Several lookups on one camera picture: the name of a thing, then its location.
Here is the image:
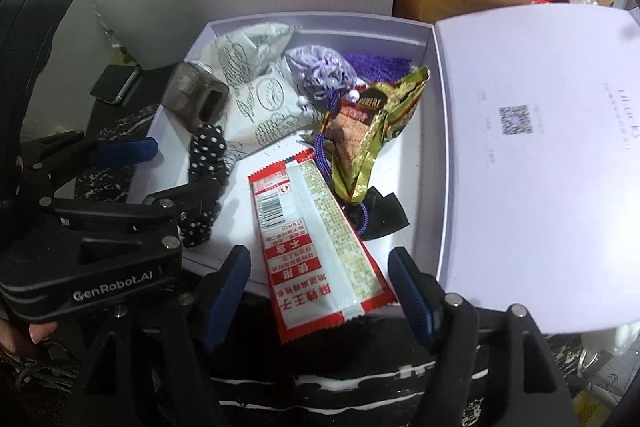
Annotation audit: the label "purple tasselled sachet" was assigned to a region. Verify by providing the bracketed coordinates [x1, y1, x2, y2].
[284, 46, 418, 243]

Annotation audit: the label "lavender gift box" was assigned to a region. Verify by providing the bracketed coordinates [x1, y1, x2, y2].
[127, 3, 640, 335]

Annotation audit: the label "smartphone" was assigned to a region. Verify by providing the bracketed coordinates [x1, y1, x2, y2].
[90, 66, 141, 106]

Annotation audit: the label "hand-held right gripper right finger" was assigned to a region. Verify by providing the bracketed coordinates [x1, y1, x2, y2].
[387, 247, 581, 427]

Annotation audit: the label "red white snack packet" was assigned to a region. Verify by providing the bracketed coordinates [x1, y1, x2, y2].
[248, 147, 401, 345]

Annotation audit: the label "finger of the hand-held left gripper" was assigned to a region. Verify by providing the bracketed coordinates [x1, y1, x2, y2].
[132, 179, 223, 233]
[20, 131, 160, 198]

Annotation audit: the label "black cables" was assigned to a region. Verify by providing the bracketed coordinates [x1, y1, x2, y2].
[10, 347, 81, 390]

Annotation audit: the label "brown translucent block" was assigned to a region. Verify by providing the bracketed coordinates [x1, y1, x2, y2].
[161, 62, 230, 130]

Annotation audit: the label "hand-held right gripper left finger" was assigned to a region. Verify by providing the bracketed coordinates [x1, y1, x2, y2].
[75, 244, 252, 427]

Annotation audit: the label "person's left hand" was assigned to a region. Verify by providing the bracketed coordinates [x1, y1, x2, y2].
[0, 319, 58, 355]

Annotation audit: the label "gold snack packet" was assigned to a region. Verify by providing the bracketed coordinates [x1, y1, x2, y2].
[320, 67, 432, 205]

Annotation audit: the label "black polka dot scrunchie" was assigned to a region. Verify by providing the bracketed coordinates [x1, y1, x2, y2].
[180, 123, 231, 249]

